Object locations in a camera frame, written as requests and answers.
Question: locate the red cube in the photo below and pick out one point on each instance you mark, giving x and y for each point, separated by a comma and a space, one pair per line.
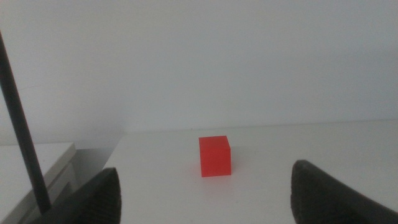
215, 157

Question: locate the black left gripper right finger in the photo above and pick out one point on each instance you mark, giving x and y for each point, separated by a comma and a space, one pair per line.
323, 199

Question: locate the white side cabinet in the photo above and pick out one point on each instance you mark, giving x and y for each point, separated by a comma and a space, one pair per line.
28, 168

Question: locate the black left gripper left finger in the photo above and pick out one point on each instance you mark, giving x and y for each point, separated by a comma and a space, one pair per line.
93, 202

